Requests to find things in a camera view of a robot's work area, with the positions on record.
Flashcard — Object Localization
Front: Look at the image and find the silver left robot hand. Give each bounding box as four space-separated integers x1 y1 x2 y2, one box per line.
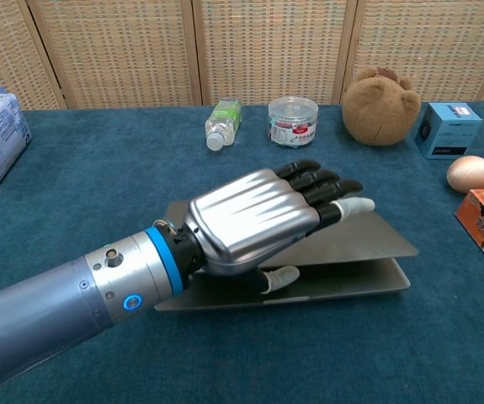
182 158 376 295

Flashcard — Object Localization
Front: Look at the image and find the silver laptop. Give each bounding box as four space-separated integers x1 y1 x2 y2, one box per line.
153 199 419 312

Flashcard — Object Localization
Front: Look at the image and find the plastic water bottle green label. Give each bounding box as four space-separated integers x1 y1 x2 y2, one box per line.
205 98 243 152

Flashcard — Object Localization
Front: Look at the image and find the clear round plastic jar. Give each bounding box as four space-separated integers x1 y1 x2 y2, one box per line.
268 96 319 149

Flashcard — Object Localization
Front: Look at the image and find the brown plush bear toy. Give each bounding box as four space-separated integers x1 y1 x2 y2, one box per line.
342 66 422 147

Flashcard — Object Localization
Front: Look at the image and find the woven wooden folding screen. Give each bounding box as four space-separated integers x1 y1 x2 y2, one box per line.
0 0 484 111

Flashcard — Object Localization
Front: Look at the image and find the blue felt table cover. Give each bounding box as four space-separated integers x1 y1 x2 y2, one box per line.
0 99 484 404

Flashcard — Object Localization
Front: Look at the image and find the small blue cardboard box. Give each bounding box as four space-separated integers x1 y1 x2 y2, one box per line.
414 102 484 161

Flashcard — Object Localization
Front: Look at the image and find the pink beige ball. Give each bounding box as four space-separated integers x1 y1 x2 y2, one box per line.
446 155 484 194

